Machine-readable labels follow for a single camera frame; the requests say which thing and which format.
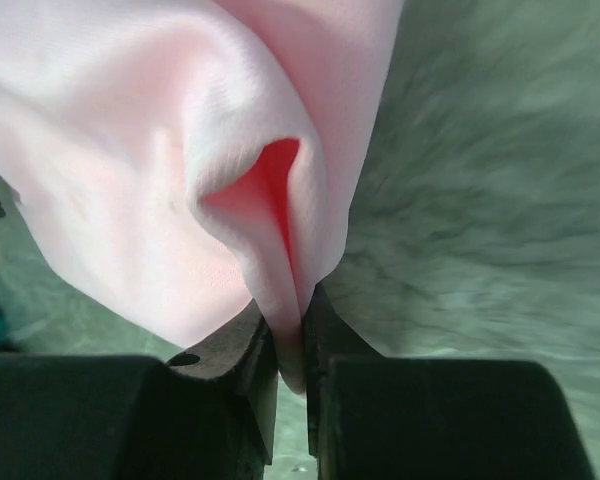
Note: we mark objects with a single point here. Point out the pink t shirt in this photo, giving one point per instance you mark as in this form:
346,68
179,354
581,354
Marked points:
177,160

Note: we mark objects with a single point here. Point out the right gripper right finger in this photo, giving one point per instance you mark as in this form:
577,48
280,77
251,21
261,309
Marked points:
325,335

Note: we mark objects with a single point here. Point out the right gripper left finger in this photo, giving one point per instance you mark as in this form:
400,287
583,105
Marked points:
240,359

